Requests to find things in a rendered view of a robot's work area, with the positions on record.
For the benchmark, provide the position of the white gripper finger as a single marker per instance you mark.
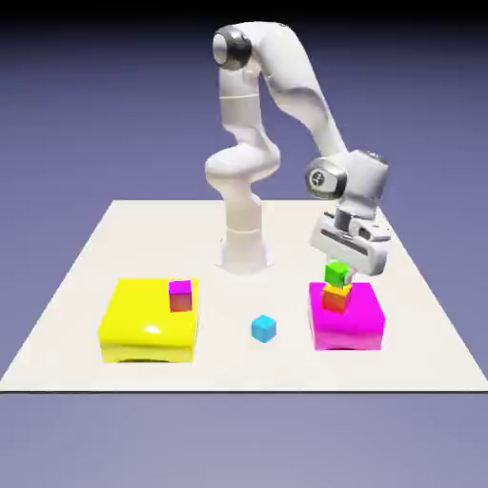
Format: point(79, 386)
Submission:
point(349, 275)

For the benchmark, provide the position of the large magenta box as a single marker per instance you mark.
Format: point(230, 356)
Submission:
point(349, 324)

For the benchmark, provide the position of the small cyan cube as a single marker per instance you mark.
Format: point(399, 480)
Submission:
point(264, 328)

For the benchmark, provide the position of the small green cube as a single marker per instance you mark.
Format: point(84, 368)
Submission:
point(335, 273)

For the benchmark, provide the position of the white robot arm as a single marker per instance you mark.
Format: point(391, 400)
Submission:
point(244, 114)

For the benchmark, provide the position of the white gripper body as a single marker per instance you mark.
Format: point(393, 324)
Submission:
point(352, 244)

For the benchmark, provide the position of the small magenta cube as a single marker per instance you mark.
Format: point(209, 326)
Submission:
point(180, 296)

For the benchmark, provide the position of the small orange cube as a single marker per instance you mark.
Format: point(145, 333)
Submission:
point(335, 299)

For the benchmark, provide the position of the large yellow box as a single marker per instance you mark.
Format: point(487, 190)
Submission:
point(146, 324)

